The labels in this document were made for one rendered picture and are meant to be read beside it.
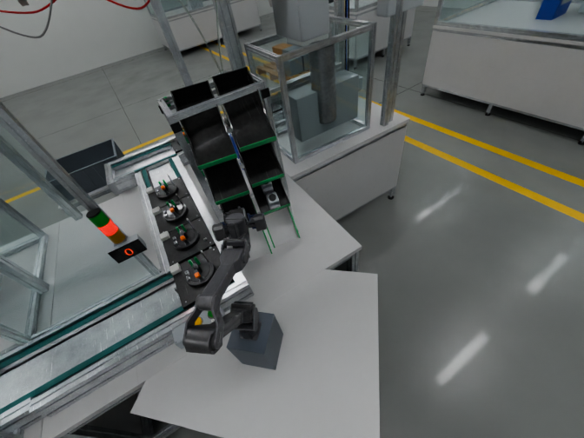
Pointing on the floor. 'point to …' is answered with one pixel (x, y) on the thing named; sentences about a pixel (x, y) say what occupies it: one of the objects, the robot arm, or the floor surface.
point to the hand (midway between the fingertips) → (239, 220)
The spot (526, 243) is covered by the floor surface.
